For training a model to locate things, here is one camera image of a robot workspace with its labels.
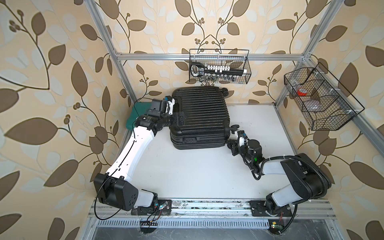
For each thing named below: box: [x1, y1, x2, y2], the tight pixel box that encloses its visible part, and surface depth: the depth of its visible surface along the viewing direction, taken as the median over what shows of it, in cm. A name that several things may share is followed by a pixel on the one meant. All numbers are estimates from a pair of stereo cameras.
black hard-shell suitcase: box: [170, 86, 233, 150], surface depth 90 cm
